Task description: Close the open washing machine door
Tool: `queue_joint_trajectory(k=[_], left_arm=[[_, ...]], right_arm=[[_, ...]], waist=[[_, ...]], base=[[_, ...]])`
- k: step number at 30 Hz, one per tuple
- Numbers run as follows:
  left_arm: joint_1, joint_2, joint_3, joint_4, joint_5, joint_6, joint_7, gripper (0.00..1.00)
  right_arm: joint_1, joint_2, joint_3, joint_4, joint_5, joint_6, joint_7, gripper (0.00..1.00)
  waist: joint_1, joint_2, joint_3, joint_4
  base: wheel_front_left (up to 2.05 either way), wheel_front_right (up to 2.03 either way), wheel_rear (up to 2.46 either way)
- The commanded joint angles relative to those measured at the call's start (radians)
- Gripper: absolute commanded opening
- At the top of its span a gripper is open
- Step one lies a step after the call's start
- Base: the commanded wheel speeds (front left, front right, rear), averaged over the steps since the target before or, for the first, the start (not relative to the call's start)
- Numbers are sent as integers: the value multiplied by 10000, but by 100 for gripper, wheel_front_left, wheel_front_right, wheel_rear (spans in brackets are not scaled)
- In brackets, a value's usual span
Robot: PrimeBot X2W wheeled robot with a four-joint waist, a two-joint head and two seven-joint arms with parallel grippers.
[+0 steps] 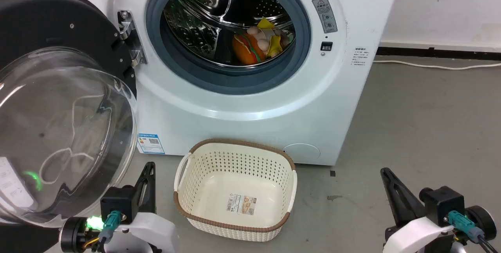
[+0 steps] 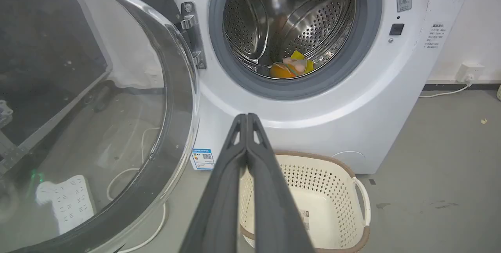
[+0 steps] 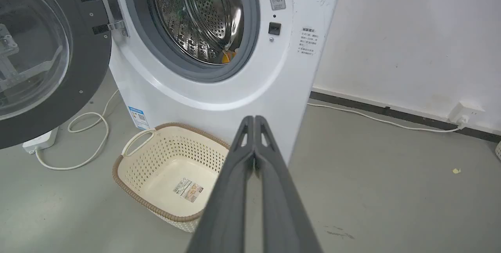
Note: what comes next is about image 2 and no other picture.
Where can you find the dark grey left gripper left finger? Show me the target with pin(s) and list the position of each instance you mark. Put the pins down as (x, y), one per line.
(219, 206)

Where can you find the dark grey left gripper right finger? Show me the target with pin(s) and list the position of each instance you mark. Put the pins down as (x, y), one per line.
(274, 206)

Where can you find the transparent washer door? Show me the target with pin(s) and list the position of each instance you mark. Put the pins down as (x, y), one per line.
(98, 108)

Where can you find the white front-load washing machine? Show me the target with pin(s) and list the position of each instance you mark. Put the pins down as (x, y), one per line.
(352, 120)

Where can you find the metal door hinge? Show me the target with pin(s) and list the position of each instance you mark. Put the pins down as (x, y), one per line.
(192, 33)

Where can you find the blue energy label sticker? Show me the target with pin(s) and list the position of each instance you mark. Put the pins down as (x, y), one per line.
(202, 159)

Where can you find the cream perforated laundry basket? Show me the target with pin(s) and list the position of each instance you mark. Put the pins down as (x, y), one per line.
(328, 202)

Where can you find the orange yellow clothes in drum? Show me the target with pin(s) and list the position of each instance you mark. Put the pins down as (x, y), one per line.
(291, 67)

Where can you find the white power strip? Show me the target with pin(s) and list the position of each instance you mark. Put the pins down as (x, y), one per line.
(70, 202)

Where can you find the white wall socket plug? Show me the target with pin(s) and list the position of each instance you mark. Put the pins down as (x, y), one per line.
(467, 73)

